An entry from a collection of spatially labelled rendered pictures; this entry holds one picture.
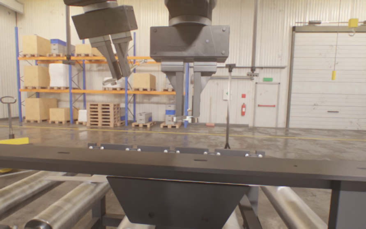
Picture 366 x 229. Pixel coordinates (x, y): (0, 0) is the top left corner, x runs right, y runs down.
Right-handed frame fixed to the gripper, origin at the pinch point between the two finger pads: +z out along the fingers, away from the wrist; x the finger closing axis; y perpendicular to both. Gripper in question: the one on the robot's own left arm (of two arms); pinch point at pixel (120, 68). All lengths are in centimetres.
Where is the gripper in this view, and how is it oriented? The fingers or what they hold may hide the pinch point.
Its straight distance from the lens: 51.1
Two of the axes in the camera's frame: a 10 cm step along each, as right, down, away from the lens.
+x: -9.8, 0.8, 1.9
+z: 1.6, 8.8, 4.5
